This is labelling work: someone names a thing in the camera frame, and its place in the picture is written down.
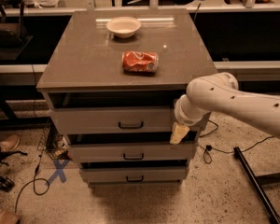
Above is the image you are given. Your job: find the dark handbag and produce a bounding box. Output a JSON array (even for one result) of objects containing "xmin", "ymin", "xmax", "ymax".
[{"xmin": 0, "ymin": 0, "xmax": 27, "ymax": 48}]

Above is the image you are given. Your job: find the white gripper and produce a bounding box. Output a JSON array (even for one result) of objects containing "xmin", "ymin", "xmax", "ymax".
[{"xmin": 170, "ymin": 97, "xmax": 200, "ymax": 145}]

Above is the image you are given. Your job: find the black floor cable left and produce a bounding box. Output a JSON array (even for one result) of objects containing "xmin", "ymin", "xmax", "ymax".
[{"xmin": 14, "ymin": 154, "xmax": 51, "ymax": 215}]

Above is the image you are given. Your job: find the grey drawer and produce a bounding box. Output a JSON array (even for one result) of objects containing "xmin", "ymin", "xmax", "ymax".
[
  {"xmin": 80, "ymin": 167, "xmax": 189, "ymax": 184},
  {"xmin": 70, "ymin": 143, "xmax": 197, "ymax": 163},
  {"xmin": 50, "ymin": 106, "xmax": 175, "ymax": 134}
]

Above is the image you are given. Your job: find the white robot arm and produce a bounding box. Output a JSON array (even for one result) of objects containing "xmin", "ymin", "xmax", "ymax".
[{"xmin": 170, "ymin": 73, "xmax": 280, "ymax": 145}]

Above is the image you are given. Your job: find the black floor cable right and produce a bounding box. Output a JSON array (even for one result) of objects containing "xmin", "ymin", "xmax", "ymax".
[{"xmin": 197, "ymin": 119, "xmax": 276, "ymax": 165}]

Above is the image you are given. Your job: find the wire mesh basket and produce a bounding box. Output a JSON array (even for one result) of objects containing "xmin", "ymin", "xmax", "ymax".
[{"xmin": 37, "ymin": 122, "xmax": 68, "ymax": 160}]

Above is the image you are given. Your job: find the grey top drawer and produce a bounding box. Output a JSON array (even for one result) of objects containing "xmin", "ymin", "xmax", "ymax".
[{"xmin": 50, "ymin": 106, "xmax": 175, "ymax": 134}]

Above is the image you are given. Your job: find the black floor cable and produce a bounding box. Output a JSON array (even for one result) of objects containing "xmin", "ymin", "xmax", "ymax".
[
  {"xmin": 197, "ymin": 119, "xmax": 276, "ymax": 165},
  {"xmin": 14, "ymin": 154, "xmax": 51, "ymax": 215}
]

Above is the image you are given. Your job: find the grey bottom drawer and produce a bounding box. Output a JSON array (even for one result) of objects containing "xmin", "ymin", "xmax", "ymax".
[{"xmin": 80, "ymin": 167, "xmax": 189, "ymax": 184}]

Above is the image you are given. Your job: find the white paper bowl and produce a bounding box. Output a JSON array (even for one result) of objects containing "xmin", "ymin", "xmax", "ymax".
[{"xmin": 106, "ymin": 17, "xmax": 141, "ymax": 38}]

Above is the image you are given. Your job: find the crushed red soda can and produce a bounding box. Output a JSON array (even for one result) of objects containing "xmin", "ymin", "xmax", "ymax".
[{"xmin": 122, "ymin": 51, "xmax": 159, "ymax": 73}]

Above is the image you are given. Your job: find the grey middle drawer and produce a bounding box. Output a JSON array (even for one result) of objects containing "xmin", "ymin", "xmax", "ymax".
[{"xmin": 70, "ymin": 143, "xmax": 197, "ymax": 163}]

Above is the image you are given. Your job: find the blue tape cross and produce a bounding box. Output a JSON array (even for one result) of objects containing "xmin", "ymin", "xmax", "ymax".
[{"xmin": 48, "ymin": 160, "xmax": 69, "ymax": 185}]

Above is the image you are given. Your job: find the grey drawer cabinet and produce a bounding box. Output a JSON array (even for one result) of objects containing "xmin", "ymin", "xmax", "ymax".
[{"xmin": 35, "ymin": 8, "xmax": 218, "ymax": 189}]

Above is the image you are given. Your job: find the black metal floor bar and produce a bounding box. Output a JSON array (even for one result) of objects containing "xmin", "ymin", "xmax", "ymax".
[{"xmin": 233, "ymin": 147, "xmax": 280, "ymax": 224}]

